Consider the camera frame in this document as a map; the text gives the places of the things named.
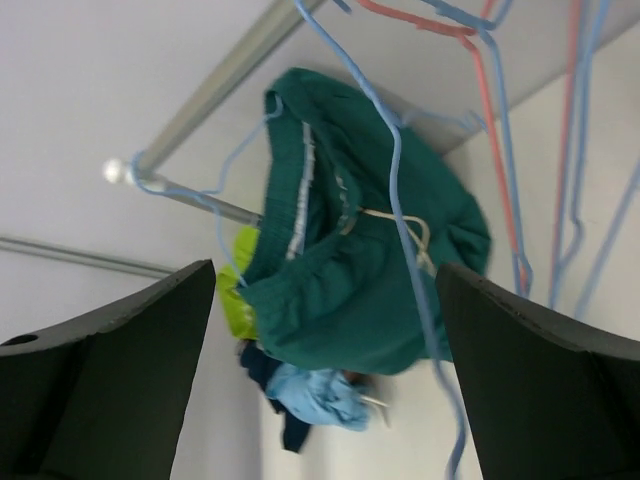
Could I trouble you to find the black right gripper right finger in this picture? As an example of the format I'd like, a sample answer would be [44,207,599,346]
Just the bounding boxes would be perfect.
[436,264,639,479]

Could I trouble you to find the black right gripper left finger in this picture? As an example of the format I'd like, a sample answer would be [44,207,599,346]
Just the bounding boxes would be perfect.
[1,260,215,479]

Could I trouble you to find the navy blue shorts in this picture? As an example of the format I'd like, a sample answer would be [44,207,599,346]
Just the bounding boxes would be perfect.
[237,342,371,454]

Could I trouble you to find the lime green shorts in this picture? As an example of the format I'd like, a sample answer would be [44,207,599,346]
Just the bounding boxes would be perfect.
[216,226,259,340]

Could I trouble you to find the light blue shorts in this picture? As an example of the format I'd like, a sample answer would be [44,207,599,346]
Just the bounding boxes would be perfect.
[265,363,390,432]

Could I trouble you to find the teal green shorts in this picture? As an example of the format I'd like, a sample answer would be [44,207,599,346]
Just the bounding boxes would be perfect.
[240,68,491,375]

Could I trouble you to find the pink wire hanger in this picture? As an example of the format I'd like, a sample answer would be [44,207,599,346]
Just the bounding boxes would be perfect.
[360,1,586,307]

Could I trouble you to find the blue wire hanger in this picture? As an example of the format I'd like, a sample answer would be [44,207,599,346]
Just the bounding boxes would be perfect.
[548,1,639,323]

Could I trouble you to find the silver clothes rack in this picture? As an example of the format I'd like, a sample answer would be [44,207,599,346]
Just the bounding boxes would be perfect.
[1,1,323,279]

